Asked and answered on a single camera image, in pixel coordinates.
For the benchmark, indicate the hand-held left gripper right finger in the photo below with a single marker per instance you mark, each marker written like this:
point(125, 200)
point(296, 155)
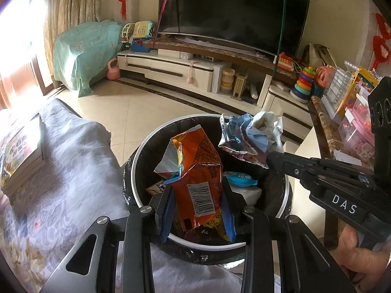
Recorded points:
point(236, 212)

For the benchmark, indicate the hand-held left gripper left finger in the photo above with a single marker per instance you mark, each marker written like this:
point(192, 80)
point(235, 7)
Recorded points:
point(162, 212)

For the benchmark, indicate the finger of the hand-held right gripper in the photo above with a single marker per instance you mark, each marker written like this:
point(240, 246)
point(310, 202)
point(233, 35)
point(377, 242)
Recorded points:
point(293, 173)
point(290, 159)

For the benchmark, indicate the round white rimmed bin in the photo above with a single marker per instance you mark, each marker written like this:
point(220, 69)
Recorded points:
point(145, 171)

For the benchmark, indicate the pale blue wrapper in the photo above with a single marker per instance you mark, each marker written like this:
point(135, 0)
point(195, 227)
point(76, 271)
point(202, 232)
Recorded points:
point(244, 134)

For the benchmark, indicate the orange red snack bag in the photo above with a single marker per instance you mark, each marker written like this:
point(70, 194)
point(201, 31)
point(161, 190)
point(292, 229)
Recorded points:
point(198, 161)

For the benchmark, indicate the person's right hand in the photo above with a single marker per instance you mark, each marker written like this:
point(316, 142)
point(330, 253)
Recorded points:
point(360, 262)

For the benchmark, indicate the blue yellow wrapper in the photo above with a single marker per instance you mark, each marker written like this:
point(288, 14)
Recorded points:
point(228, 229)

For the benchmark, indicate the white pink packet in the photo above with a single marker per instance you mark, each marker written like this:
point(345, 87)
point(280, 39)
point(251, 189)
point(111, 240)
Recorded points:
point(156, 188)

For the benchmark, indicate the blue round packet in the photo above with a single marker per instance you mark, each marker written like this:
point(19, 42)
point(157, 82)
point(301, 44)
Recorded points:
point(241, 179)

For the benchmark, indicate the pink plastic storage box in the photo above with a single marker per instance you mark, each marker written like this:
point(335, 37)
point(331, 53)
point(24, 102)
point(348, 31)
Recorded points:
point(359, 134)

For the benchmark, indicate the rainbow stacking rings toy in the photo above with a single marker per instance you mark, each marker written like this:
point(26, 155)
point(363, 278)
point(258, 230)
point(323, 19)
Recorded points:
point(302, 85)

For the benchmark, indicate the wooden toy house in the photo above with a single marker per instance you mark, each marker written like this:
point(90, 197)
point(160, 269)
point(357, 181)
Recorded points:
point(240, 87)

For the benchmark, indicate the clear plastic drawer box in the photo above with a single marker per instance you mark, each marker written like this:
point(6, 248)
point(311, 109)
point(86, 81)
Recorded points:
point(342, 88)

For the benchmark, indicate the pink toy ball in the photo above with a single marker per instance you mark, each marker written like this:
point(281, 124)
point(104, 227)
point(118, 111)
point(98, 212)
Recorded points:
point(325, 77)

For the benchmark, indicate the orange red toy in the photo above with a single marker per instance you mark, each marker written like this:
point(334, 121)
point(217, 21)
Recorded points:
point(285, 62)

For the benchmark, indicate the yellow round container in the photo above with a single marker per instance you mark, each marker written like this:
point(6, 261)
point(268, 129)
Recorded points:
point(228, 79)

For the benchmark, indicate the beige bag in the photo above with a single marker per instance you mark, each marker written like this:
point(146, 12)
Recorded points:
point(317, 56)

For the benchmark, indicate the white box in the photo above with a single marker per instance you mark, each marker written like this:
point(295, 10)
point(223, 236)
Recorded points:
point(217, 77)

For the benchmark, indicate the white wooden television cabinet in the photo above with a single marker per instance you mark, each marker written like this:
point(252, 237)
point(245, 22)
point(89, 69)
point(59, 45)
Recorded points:
point(165, 67)

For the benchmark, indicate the pink toy kettlebell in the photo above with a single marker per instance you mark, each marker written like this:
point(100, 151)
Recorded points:
point(113, 71)

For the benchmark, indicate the stack of picture books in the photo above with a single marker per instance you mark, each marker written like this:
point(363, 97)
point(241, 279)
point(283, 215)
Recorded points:
point(18, 155)

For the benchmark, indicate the black flat television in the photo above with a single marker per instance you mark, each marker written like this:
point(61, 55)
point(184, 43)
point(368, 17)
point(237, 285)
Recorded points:
point(229, 9)

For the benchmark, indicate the blue toy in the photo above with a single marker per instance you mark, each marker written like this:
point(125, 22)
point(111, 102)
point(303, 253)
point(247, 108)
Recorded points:
point(140, 46)

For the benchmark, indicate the teal cloth covered furniture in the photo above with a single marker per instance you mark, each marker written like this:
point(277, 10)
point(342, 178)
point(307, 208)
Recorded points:
point(85, 52)

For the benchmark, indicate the yellow green toy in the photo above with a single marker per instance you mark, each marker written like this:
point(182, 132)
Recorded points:
point(145, 30)

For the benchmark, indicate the white red toy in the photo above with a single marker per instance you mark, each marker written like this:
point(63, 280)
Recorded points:
point(127, 32)

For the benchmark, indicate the pink thin stick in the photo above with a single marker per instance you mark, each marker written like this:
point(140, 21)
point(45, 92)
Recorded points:
point(165, 9)

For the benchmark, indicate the beige patterned curtain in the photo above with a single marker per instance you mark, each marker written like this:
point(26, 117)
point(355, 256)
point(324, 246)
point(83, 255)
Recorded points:
point(70, 12)

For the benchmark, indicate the red knot wall decoration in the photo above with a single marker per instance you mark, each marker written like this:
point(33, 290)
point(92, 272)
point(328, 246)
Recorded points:
point(381, 42)

